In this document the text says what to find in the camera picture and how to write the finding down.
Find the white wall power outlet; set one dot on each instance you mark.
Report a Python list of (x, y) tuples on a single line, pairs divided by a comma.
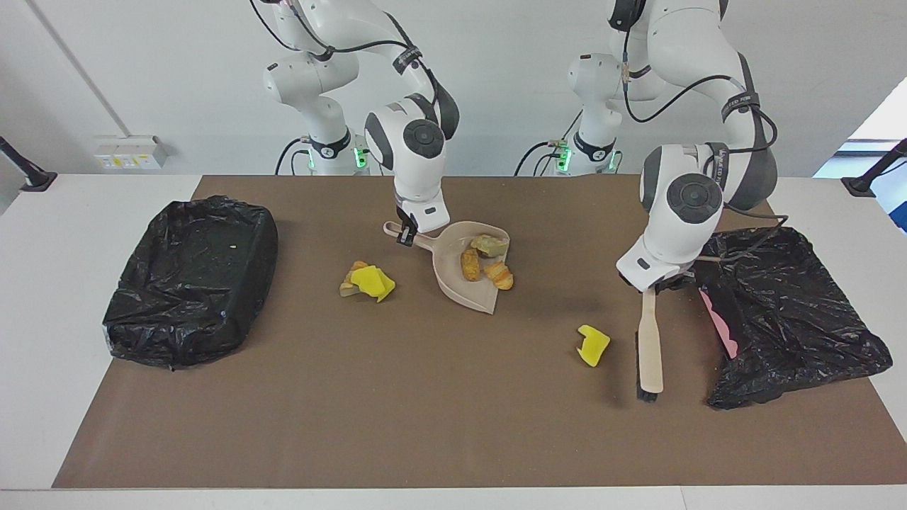
[(127, 156)]

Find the pink plastic bin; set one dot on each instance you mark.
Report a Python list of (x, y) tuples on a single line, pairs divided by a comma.
[(723, 333)]

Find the beige hand brush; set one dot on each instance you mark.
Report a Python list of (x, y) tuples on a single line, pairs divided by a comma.
[(650, 347)]

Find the beige plastic dustpan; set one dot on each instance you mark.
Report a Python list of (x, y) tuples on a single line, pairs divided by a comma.
[(453, 283)]

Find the striped orange croissant toy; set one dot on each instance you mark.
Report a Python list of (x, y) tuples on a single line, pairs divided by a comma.
[(500, 275), (346, 288)]

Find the yellow sponge piece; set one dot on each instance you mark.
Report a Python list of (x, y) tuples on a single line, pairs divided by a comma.
[(592, 347), (368, 281)]

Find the pale pastry toy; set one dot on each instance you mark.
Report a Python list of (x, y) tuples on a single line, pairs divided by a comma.
[(490, 246)]

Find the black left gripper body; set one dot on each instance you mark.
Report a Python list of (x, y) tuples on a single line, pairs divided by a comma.
[(677, 282)]

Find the right black-lined bin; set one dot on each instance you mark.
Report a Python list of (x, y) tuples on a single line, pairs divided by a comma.
[(793, 326)]

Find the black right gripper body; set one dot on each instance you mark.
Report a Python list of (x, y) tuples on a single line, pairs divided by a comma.
[(408, 222)]

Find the brown bread roll toy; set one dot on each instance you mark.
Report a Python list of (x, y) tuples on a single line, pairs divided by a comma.
[(470, 265)]

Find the left black-lined bin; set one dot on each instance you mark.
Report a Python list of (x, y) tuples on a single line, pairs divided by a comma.
[(191, 283)]

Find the black clamp stand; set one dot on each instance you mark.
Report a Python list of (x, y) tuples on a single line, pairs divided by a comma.
[(861, 185), (35, 178)]

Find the brown table mat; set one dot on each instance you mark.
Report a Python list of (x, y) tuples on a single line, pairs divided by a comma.
[(354, 425)]

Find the black-lined bin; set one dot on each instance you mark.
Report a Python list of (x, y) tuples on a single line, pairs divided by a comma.
[(793, 326), (191, 283)]

